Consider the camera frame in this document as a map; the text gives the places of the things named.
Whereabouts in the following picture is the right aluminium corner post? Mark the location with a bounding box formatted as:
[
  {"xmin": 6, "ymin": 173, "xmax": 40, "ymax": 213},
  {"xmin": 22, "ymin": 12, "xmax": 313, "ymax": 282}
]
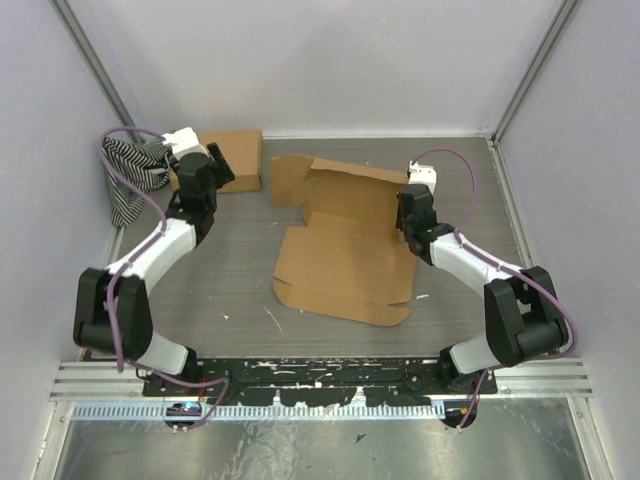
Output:
[{"xmin": 491, "ymin": 0, "xmax": 583, "ymax": 146}]

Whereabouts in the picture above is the aluminium front rail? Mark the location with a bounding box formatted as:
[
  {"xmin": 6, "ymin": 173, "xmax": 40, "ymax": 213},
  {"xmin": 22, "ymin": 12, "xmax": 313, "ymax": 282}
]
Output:
[{"xmin": 49, "ymin": 357, "xmax": 593, "ymax": 404}]

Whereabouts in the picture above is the striped black white cloth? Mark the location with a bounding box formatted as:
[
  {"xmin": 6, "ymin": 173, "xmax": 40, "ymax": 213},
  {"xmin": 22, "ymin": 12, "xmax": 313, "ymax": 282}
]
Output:
[{"xmin": 99, "ymin": 126, "xmax": 172, "ymax": 227}]

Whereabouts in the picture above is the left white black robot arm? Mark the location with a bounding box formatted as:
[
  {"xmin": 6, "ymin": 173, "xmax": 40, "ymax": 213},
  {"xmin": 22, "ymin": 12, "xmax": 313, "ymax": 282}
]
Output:
[{"xmin": 72, "ymin": 142, "xmax": 235, "ymax": 397}]

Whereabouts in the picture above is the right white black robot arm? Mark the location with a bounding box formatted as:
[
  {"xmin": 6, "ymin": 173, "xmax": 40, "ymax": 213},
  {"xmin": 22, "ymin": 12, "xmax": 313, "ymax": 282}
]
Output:
[{"xmin": 396, "ymin": 184, "xmax": 571, "ymax": 395}]

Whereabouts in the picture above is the brown cardboard box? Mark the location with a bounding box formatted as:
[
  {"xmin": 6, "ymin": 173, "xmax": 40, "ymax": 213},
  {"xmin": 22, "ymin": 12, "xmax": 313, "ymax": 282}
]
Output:
[{"xmin": 195, "ymin": 129, "xmax": 263, "ymax": 193}]

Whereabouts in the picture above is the aluminium corner post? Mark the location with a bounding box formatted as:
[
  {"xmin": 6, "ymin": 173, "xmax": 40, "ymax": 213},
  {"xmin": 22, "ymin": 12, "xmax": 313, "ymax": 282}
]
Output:
[
  {"xmin": 491, "ymin": 0, "xmax": 583, "ymax": 146},
  {"xmin": 50, "ymin": 0, "xmax": 148, "ymax": 128}
]

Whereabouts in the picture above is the purple cable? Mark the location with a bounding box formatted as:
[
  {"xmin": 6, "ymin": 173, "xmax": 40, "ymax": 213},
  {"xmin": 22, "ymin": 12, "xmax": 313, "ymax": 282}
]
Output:
[
  {"xmin": 98, "ymin": 127, "xmax": 231, "ymax": 434},
  {"xmin": 417, "ymin": 148, "xmax": 581, "ymax": 432}
]

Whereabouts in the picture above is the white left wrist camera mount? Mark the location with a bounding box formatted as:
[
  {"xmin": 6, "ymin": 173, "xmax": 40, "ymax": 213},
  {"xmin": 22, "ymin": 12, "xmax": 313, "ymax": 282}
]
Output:
[{"xmin": 162, "ymin": 127, "xmax": 209, "ymax": 161}]

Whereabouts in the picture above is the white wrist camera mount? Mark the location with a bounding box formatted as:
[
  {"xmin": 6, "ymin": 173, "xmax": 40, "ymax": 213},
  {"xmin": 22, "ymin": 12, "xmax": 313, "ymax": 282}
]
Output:
[
  {"xmin": 162, "ymin": 127, "xmax": 209, "ymax": 161},
  {"xmin": 407, "ymin": 162, "xmax": 437, "ymax": 194}
]

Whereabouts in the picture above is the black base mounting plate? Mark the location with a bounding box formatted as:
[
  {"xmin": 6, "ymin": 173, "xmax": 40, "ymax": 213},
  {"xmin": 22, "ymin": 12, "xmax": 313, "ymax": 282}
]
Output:
[{"xmin": 136, "ymin": 357, "xmax": 480, "ymax": 407}]

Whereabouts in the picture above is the left aluminium corner post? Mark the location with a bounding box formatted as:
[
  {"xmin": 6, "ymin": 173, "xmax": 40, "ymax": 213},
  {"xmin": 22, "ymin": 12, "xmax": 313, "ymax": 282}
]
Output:
[{"xmin": 50, "ymin": 0, "xmax": 148, "ymax": 128}]

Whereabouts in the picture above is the white slotted cable duct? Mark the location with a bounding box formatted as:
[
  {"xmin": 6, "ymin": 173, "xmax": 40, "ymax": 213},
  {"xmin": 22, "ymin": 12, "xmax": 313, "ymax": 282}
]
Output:
[{"xmin": 70, "ymin": 400, "xmax": 446, "ymax": 422}]

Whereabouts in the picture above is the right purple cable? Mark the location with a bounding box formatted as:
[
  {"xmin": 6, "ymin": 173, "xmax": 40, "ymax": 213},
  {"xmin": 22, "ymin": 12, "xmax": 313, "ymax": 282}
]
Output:
[{"xmin": 417, "ymin": 148, "xmax": 581, "ymax": 432}]

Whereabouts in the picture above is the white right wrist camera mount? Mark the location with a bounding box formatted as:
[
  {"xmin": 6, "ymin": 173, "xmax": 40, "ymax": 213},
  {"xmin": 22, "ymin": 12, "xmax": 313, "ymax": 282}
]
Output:
[{"xmin": 407, "ymin": 162, "xmax": 437, "ymax": 194}]

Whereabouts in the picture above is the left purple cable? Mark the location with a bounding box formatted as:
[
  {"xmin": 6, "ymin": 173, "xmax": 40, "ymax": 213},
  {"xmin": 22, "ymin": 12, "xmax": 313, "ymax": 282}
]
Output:
[{"xmin": 98, "ymin": 127, "xmax": 231, "ymax": 434}]

